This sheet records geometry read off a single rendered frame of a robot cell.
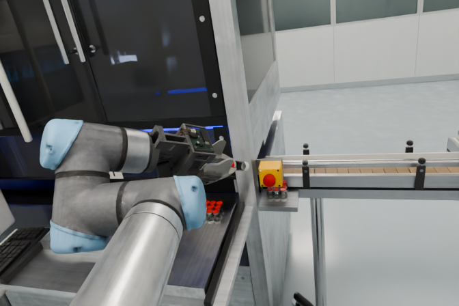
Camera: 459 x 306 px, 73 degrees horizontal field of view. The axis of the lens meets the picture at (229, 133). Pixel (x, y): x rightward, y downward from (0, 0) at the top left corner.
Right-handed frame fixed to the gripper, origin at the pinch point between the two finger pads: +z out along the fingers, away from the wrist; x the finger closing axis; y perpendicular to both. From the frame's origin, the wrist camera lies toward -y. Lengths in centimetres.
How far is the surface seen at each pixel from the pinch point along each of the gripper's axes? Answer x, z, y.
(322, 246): -7, 69, -36
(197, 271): -10.4, 6.9, -31.9
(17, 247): 27, -28, -87
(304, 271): -2, 118, -90
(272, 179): 7.0, 29.6, -13.1
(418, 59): 236, 471, 15
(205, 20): 41.2, 1.5, 12.6
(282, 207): 2.1, 38.7, -21.4
